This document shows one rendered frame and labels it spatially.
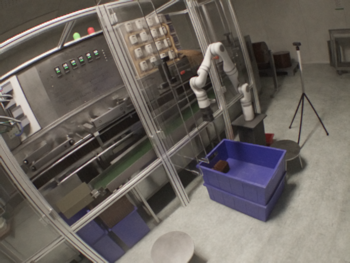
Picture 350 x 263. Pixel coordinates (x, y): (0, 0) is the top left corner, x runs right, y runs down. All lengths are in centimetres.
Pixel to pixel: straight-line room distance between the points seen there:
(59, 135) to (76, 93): 39
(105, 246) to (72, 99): 125
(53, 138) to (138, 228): 104
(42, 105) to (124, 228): 122
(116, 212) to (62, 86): 112
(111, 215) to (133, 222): 22
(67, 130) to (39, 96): 38
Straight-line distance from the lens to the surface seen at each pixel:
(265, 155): 159
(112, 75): 185
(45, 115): 171
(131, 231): 170
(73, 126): 167
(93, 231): 154
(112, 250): 172
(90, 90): 177
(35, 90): 172
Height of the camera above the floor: 134
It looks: 24 degrees down
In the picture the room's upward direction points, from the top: 21 degrees counter-clockwise
